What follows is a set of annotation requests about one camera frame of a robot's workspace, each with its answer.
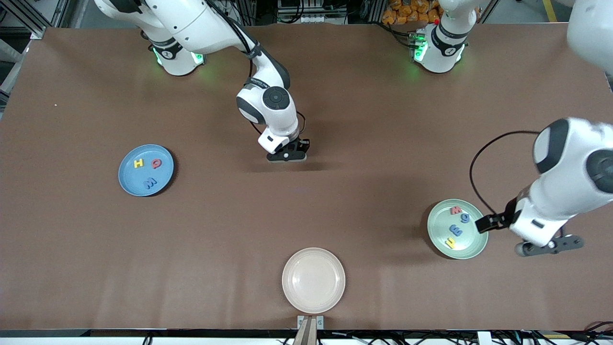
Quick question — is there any green plate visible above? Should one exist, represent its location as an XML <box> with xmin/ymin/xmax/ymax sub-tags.
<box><xmin>427</xmin><ymin>199</ymin><xmax>489</xmax><ymax>260</ymax></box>

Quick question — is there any beige plate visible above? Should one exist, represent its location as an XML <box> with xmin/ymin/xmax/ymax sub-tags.
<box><xmin>282</xmin><ymin>247</ymin><xmax>346</xmax><ymax>315</ymax></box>

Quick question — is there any blue plate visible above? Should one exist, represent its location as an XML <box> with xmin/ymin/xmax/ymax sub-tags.
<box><xmin>118</xmin><ymin>144</ymin><xmax>175</xmax><ymax>197</ymax></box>

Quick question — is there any grey electronics rack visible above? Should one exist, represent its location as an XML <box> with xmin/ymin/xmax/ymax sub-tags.
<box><xmin>277</xmin><ymin>0</ymin><xmax>349</xmax><ymax>24</ymax></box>

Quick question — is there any grey base connector box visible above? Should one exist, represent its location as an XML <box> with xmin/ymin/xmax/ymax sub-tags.
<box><xmin>408</xmin><ymin>30</ymin><xmax>427</xmax><ymax>62</ymax></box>

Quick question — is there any pile of orange bags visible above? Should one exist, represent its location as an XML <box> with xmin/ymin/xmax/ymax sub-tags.
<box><xmin>382</xmin><ymin>0</ymin><xmax>443</xmax><ymax>25</ymax></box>

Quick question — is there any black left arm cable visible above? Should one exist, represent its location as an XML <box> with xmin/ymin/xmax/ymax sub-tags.
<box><xmin>469</xmin><ymin>130</ymin><xmax>542</xmax><ymax>216</ymax></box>

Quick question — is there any metal table edge bracket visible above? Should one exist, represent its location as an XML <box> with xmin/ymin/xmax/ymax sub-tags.
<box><xmin>297</xmin><ymin>315</ymin><xmax>325</xmax><ymax>345</ymax></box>

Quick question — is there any black table edge rail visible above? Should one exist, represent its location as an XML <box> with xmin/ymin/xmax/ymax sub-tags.
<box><xmin>0</xmin><ymin>329</ymin><xmax>613</xmax><ymax>339</ymax></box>

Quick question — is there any aluminium frame post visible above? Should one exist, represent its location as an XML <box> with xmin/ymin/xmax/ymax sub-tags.
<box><xmin>22</xmin><ymin>0</ymin><xmax>60</xmax><ymax>40</ymax></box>

